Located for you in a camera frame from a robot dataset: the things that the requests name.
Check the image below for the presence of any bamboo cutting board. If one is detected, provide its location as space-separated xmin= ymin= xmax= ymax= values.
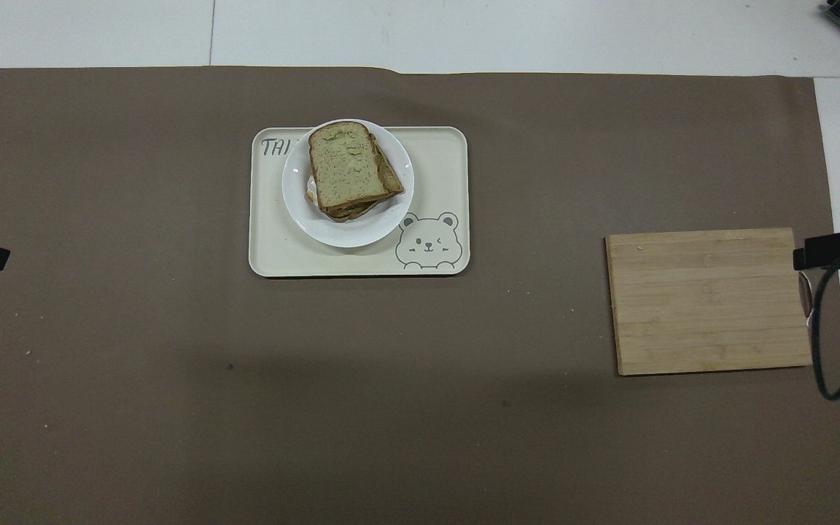
xmin=604 ymin=227 xmax=814 ymax=377

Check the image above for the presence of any sandwich base with filling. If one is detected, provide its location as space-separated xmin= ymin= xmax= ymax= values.
xmin=306 ymin=134 xmax=405 ymax=222

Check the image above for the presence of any white round plate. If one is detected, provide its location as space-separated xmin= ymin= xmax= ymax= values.
xmin=281 ymin=118 xmax=416 ymax=249

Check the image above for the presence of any cream tray with bear print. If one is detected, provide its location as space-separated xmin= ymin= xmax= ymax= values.
xmin=248 ymin=126 xmax=471 ymax=278

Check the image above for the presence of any green-tinged bread slice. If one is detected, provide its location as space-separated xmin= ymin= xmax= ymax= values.
xmin=308 ymin=121 xmax=392 ymax=209

